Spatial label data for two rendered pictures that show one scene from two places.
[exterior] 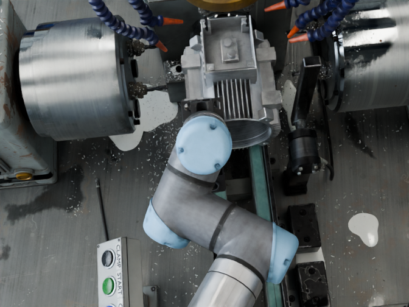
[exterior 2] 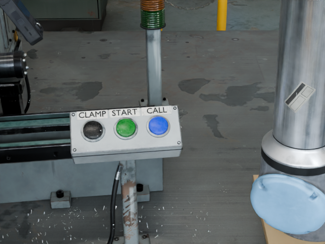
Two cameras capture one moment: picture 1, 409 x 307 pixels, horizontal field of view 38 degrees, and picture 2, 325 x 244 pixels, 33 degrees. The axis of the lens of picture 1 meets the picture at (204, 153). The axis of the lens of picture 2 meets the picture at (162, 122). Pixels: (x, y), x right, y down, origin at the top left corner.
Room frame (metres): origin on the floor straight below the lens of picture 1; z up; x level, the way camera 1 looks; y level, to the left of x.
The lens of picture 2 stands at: (0.24, 0.93, 1.48)
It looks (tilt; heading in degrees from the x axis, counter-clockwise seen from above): 29 degrees down; 261
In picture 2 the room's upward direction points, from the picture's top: 1 degrees counter-clockwise
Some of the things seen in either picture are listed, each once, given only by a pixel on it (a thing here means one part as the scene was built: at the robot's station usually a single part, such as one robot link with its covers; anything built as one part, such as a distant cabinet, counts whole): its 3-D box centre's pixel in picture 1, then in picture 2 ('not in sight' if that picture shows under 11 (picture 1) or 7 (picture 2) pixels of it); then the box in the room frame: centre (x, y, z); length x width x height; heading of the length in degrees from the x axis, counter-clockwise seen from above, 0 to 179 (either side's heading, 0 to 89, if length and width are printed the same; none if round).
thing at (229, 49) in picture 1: (228, 52); not in sight; (0.60, -0.08, 1.11); 0.12 x 0.11 x 0.07; 176
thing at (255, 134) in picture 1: (230, 92); not in sight; (0.56, -0.07, 1.02); 0.20 x 0.19 x 0.19; 176
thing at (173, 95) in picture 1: (181, 80); not in sight; (0.69, 0.03, 0.86); 0.07 x 0.06 x 0.12; 87
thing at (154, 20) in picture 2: not in sight; (152, 16); (0.06, -0.35, 1.05); 0.06 x 0.06 x 0.04
